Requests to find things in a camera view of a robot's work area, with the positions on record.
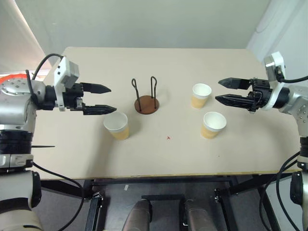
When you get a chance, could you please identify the brown cup holder wire stand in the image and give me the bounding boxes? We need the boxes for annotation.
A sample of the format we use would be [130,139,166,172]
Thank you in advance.
[131,76,160,115]

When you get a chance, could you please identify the orange red object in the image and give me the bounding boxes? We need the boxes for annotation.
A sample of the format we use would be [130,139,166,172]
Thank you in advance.
[0,74,47,84]

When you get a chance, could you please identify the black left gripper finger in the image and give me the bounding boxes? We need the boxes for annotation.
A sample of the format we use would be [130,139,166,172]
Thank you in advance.
[82,104,118,116]
[80,82,112,95]

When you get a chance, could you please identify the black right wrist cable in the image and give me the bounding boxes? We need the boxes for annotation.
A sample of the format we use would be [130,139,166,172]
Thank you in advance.
[276,65,308,84]

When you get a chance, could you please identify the dark rounded robot leg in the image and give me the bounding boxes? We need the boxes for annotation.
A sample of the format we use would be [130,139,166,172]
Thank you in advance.
[121,199,153,231]
[187,204,213,231]

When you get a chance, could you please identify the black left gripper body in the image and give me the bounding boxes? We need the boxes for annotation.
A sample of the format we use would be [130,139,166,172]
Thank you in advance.
[63,83,86,115]

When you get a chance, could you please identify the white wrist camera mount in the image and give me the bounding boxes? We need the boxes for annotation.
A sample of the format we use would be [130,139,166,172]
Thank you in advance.
[53,56,80,112]
[260,51,287,111]

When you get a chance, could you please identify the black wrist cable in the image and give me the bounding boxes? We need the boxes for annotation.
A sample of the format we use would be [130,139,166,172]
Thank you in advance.
[25,53,64,106]
[276,65,308,84]

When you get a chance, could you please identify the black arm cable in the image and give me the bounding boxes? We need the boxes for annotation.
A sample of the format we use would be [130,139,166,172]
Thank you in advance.
[32,161,85,231]
[258,151,302,231]

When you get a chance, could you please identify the black metal table frame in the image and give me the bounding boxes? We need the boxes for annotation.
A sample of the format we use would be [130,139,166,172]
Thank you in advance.
[40,171,302,231]

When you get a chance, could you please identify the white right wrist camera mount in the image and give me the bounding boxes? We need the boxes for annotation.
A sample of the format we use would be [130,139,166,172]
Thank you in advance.
[260,51,287,111]

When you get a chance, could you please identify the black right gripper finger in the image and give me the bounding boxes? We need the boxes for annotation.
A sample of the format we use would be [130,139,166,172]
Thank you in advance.
[218,77,253,90]
[214,94,253,109]

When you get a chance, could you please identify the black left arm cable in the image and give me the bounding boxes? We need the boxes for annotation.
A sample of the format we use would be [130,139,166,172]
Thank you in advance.
[32,161,85,231]

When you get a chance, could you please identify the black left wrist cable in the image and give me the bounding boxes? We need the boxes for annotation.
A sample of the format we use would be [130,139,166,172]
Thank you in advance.
[25,53,64,106]

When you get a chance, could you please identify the white and tan paper cup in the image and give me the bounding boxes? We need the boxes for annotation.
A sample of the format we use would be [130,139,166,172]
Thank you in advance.
[191,83,213,110]
[200,111,227,140]
[103,112,130,141]

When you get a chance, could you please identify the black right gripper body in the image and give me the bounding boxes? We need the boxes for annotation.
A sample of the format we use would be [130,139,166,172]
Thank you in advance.
[247,77,274,113]

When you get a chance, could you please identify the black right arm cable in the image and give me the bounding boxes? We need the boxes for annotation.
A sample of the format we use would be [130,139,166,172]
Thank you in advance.
[258,151,302,231]

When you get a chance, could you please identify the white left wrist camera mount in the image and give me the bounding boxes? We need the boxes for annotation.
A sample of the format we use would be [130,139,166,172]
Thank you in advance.
[53,56,80,112]

